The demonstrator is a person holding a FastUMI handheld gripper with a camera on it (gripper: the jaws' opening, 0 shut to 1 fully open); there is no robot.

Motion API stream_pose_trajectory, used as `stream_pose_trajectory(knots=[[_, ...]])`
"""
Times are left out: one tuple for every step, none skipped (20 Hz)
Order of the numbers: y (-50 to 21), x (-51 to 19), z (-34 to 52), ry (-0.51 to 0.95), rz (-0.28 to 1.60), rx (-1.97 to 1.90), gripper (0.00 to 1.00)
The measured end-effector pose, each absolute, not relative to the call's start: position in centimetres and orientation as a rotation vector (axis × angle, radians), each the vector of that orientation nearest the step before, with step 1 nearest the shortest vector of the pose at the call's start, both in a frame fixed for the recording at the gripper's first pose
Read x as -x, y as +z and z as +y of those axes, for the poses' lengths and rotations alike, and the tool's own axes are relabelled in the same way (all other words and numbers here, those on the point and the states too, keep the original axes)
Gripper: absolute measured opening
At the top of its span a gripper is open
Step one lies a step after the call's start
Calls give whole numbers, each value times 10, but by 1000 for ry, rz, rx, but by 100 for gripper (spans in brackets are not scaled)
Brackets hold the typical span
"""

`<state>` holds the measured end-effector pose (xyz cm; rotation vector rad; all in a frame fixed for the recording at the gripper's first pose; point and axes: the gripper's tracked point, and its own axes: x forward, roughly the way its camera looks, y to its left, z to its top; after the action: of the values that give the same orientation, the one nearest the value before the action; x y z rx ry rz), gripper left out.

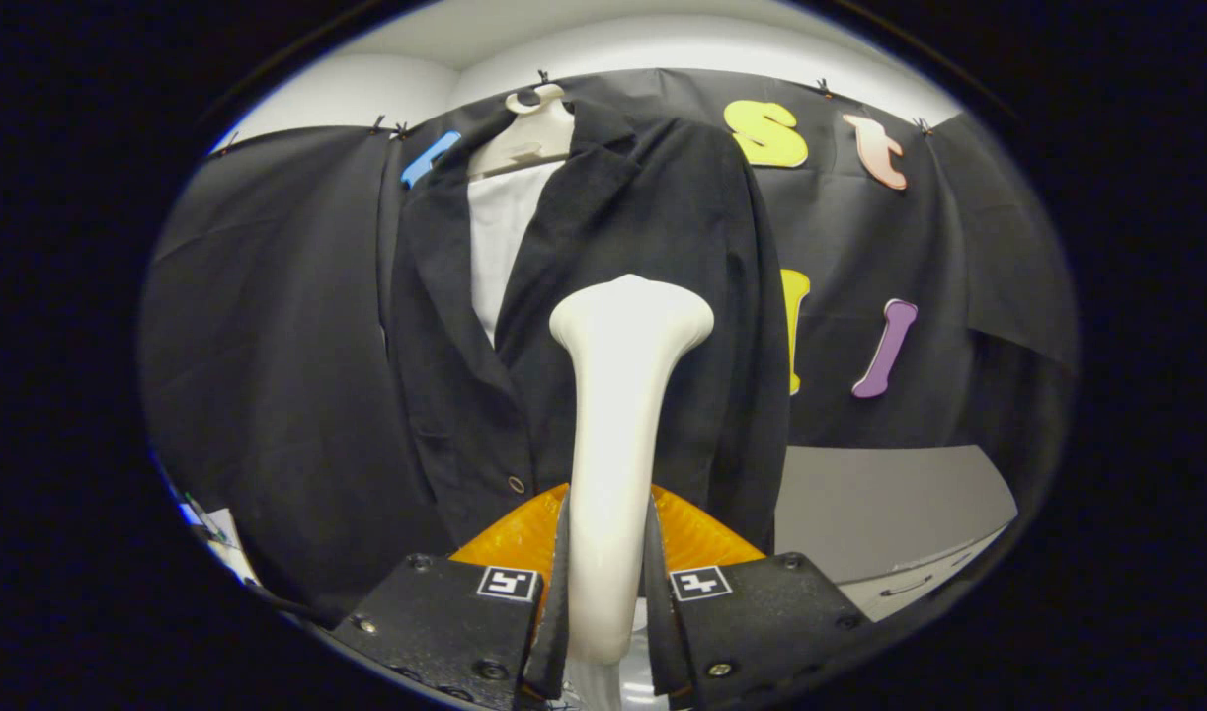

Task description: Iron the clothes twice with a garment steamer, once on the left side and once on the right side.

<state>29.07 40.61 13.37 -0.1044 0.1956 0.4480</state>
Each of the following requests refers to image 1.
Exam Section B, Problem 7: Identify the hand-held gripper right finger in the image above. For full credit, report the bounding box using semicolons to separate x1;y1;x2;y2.
646;484;871;707

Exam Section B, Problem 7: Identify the white garment steamer head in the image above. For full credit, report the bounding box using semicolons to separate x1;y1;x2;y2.
548;274;715;668

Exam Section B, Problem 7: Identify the white plastic hanger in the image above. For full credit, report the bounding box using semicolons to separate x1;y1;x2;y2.
468;84;575;181

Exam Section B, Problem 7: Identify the white fabric ironing pad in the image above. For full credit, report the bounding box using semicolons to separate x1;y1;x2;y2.
468;160;565;347

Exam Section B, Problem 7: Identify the black backdrop cloth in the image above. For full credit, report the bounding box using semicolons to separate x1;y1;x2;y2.
137;69;1079;628

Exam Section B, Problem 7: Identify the black suit jacket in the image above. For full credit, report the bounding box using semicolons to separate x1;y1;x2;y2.
386;94;792;554

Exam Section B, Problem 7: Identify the grey cabinet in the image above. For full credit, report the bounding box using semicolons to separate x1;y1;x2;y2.
773;444;1017;623

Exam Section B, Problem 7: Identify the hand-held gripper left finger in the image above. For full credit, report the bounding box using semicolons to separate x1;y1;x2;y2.
332;482;572;711

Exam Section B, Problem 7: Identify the cluttered papers pile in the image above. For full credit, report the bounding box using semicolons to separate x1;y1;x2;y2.
164;474;259;586

